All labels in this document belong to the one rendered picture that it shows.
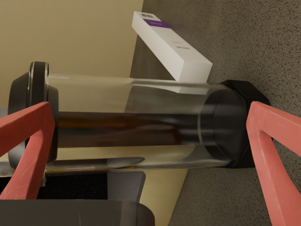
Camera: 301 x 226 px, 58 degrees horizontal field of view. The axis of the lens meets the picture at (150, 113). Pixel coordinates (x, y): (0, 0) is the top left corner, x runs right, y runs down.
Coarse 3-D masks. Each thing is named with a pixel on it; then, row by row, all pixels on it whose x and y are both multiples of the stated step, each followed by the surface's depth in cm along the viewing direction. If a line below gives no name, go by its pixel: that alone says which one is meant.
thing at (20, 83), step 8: (16, 80) 22; (24, 80) 21; (16, 88) 21; (24, 88) 20; (16, 96) 20; (24, 96) 20; (8, 104) 20; (16, 104) 20; (24, 104) 20; (0, 112) 22; (8, 112) 20; (24, 144) 20; (8, 152) 20; (16, 152) 20; (16, 160) 21; (16, 168) 22
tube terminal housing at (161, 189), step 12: (156, 180) 42; (168, 180) 43; (180, 180) 44; (144, 192) 43; (156, 192) 44; (168, 192) 45; (144, 204) 45; (156, 204) 46; (168, 204) 47; (156, 216) 48; (168, 216) 49
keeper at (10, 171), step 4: (0, 164) 33; (4, 164) 33; (8, 164) 33; (0, 168) 33; (4, 168) 33; (8, 168) 33; (12, 168) 33; (0, 172) 33; (4, 172) 33; (8, 172) 33; (12, 172) 34
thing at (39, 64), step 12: (36, 72) 21; (36, 84) 20; (228, 84) 29; (240, 84) 29; (36, 96) 19; (252, 96) 27; (264, 96) 28; (240, 156) 27; (252, 156) 28; (228, 168) 29
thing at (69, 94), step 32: (32, 64) 22; (64, 96) 21; (96, 96) 22; (128, 96) 23; (160, 96) 24; (192, 96) 25; (224, 96) 27; (64, 128) 20; (96, 128) 21; (128, 128) 22; (160, 128) 23; (192, 128) 24; (224, 128) 25; (64, 160) 21; (96, 160) 22; (128, 160) 23; (160, 160) 24; (192, 160) 26; (224, 160) 27
